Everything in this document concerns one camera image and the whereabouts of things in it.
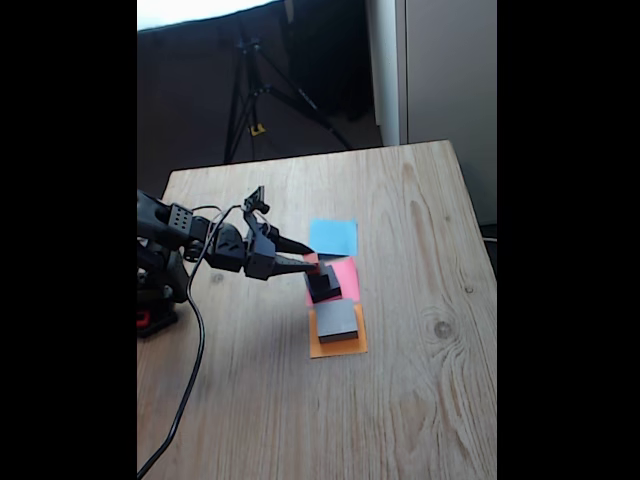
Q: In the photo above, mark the small red cube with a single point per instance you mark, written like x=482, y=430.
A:
x=310, y=257

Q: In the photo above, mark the small black cube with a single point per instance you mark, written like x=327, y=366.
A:
x=320, y=282

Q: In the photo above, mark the medium black block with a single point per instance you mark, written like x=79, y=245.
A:
x=332, y=292

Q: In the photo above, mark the large black block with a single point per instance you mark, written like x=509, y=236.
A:
x=336, y=320

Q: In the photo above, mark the blue paper sheet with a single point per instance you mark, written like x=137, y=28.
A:
x=334, y=237

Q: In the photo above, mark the pink paper sheet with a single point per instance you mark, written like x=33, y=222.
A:
x=350, y=280

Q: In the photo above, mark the orange paper sheet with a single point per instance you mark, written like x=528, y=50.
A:
x=340, y=351

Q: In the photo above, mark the yellow tripod tag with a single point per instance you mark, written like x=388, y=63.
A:
x=257, y=130

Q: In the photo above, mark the red base clamp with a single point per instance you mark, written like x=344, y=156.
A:
x=142, y=318

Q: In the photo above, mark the black tripod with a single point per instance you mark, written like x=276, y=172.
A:
x=305, y=100

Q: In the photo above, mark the white cabinet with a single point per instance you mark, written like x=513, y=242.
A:
x=450, y=75

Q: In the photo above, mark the bright white panel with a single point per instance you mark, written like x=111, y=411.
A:
x=200, y=10

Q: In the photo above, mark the bare circuit board camera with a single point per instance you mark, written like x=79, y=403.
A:
x=256, y=200

